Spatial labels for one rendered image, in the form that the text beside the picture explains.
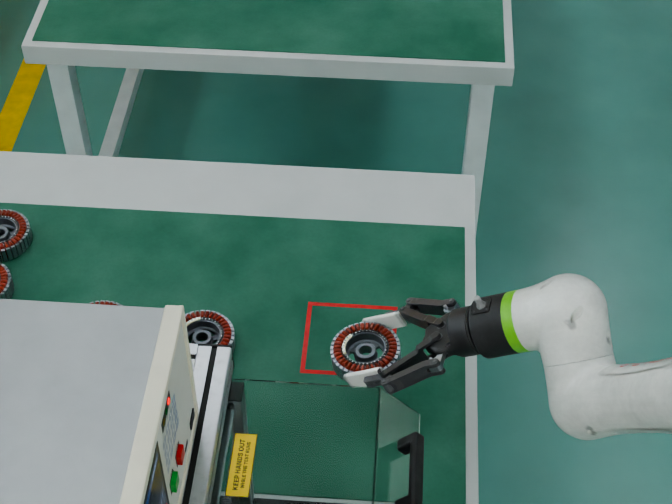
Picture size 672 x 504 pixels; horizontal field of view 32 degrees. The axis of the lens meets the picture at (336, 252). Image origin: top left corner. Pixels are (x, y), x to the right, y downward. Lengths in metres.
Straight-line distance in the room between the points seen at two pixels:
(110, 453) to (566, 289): 0.72
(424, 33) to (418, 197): 0.54
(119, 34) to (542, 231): 1.31
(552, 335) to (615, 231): 1.71
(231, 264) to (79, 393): 0.92
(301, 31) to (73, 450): 1.62
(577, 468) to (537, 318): 1.19
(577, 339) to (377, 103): 2.12
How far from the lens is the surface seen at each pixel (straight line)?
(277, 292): 2.10
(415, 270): 2.14
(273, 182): 2.31
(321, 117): 3.62
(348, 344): 1.88
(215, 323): 2.02
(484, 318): 1.71
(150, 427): 1.24
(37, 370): 1.31
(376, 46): 2.65
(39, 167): 2.41
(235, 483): 1.49
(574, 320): 1.66
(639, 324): 3.13
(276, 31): 2.70
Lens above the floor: 2.32
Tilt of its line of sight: 46 degrees down
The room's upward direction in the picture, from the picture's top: straight up
